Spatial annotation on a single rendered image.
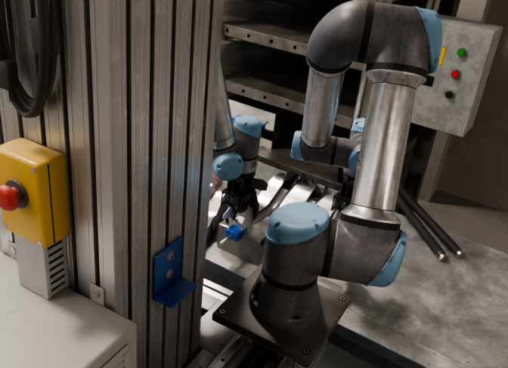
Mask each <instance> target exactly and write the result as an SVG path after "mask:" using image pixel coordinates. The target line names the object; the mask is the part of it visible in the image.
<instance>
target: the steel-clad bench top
mask: <svg viewBox="0 0 508 368"><path fill-rule="evenodd" d="M257 163H258V165H257V168H256V175H255V176H254V178H258V179H262V180H263V181H266V183H268V182H269V181H270V180H271V179H272V178H273V177H274V176H275V175H276V174H278V173H280V172H282V173H284V174H286V173H287V172H285V171H283V170H280V169H277V168H275V167H273V166H270V165H267V164H264V163H262V162H259V161H258V162H257ZM395 214H396V215H397V216H398V218H399V219H400V221H401V226H400V230H403V231H404V232H405V233H406V234H407V244H406V250H405V254H404V259H403V262H402V264H401V268H400V270H399V272H398V275H397V277H396V278H395V280H394V281H393V283H392V284H391V285H389V286H387V287H378V286H364V285H363V284H359V283H351V282H347V281H342V280H335V279H330V278H326V277H321V278H324V279H325V280H329V281H330V282H333V283H336V284H338V285H340V286H342V293H341V294H343V295H346V296H348V297H349V298H351V301H350V305H349V306H348V307H347V309H346V310H345V312H344V314H343V315H342V317H341V318H340V320H339V322H338V323H337V324H338V325H340V326H343V327H345V328H346V329H349V330H351V331H352V332H355V333H357V334H358V335H360V336H363V337H365V338H366V339H369V340H371V341H372V342H375V343H377V344H378V345H381V346H383V347H384V348H387V349H389V350H390V351H394V352H395V353H397V354H400V355H401V356H403V357H406V358H407V359H409V360H412V361H413V362H415V363H418V364H419V365H421V366H424V367H425V368H508V254H506V253H504V252H501V251H498V250H496V249H492V248H490V247H488V246H484V245H482V244H480V243H476V242H474V241H472V240H468V239H466V238H463V237H460V236H458V235H456V234H453V233H450V232H447V231H445V232H446V233H447V234H448V236H449V237H450V238H451V239H452V240H453V241H454V242H455V243H456V244H457V245H458V246H459V247H460V248H461V249H462V250H463V251H464V252H465V255H464V256H463V257H462V258H458V257H457V256H456V255H455V254H454V253H453V252H452V251H451V250H450V249H449V248H448V247H447V246H446V245H445V244H444V243H443V242H442V241H441V240H440V239H439V238H438V237H437V236H436V234H435V233H434V232H433V231H432V230H431V229H430V228H429V227H428V226H427V225H426V224H425V223H423V222H422V223H423V225H424V226H425V227H426V229H427V230H428V231H429V232H430V233H431V235H432V236H433V237H434V239H435V240H436V241H437V243H438V244H439V245H440V247H442V249H443V250H444V252H445V253H446V254H447V256H448V259H447V260H446V261H443V262H441V261H440V260H439V259H438V257H437V256H436V255H435V253H434V252H433V251H432V250H431V249H430V247H429V246H428V244H427V243H426V241H425V240H424V239H423V238H422V237H421V236H420V234H419V233H418V231H417V230H416V228H415V227H414V226H413V225H412V224H411V222H410V221H409V220H408V218H407V217H406V216H404V215H401V214H398V213H397V212H396V213H395ZM217 242H218V226H217V227H216V233H215V236H212V235H211V236H210V238H209V239H208V241H207V242H206V258H205V259H206V260H208V261H210V262H212V263H214V264H217V265H218V266H220V267H223V268H224V269H226V270H228V271H230V272H232V273H235V274H237V275H239V276H241V277H243V278H245V279H246V278H247V277H248V276H249V275H250V274H251V273H252V272H253V271H254V270H255V269H256V268H257V267H258V266H255V265H254V264H251V263H249V262H248V261H245V260H243V259H241V258H238V257H237V256H235V255H232V254H231V253H229V252H226V251H224V250H222V249H220V248H218V247H217Z"/></svg>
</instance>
